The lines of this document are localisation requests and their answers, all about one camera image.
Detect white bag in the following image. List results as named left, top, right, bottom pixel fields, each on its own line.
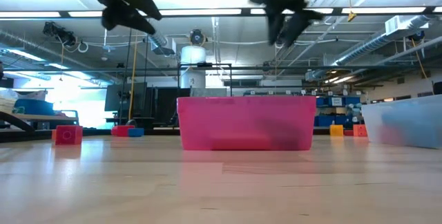
left=19, top=90, right=48, bottom=101

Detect white cable loop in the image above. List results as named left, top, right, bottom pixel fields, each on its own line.
left=76, top=39, right=90, bottom=54

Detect flexible silver duct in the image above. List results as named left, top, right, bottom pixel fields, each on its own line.
left=148, top=32, right=176, bottom=56

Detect clear translucent plastic bin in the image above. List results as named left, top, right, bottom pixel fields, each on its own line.
left=361, top=94, right=442, bottom=150

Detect background work table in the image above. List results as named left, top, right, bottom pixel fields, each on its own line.
left=0, top=112, right=79, bottom=130

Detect white cylindrical tank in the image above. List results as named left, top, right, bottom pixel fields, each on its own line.
left=180, top=46, right=207, bottom=89

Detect small red square block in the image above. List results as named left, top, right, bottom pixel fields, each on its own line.
left=55, top=124, right=84, bottom=146

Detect blue drum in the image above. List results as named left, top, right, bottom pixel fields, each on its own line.
left=13, top=98, right=55, bottom=116

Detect blue hanging cord reel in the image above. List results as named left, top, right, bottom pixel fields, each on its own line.
left=408, top=30, right=426, bottom=42

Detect white stacked boxes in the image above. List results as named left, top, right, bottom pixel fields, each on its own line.
left=0, top=88, right=17, bottom=114

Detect black equipment cabinet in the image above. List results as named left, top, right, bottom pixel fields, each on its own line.
left=104, top=82, right=191, bottom=130

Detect red translucent plastic bin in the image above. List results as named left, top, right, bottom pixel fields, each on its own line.
left=176, top=95, right=317, bottom=152

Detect shelf rack with blue bins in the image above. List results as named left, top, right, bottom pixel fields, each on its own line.
left=243, top=90, right=363, bottom=128

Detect black hanging cord reel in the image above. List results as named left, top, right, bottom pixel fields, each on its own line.
left=189, top=28, right=207, bottom=46
left=42, top=21, right=77, bottom=48

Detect medium blue block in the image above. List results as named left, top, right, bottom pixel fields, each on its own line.
left=402, top=108, right=442, bottom=149

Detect black metal stand frame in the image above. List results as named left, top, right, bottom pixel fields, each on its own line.
left=177, top=62, right=233, bottom=97

